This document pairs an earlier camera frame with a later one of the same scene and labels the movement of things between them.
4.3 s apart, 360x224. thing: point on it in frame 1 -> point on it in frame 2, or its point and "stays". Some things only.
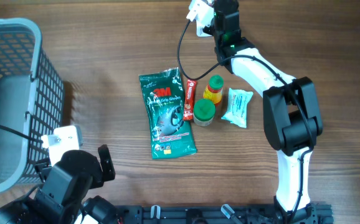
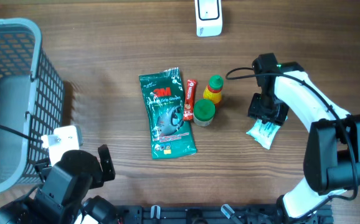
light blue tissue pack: x=236 y=113 -> x=264 y=132
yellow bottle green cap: x=213 y=90 stays
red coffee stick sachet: x=189 y=110 stays
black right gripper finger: x=109 y=172 stays
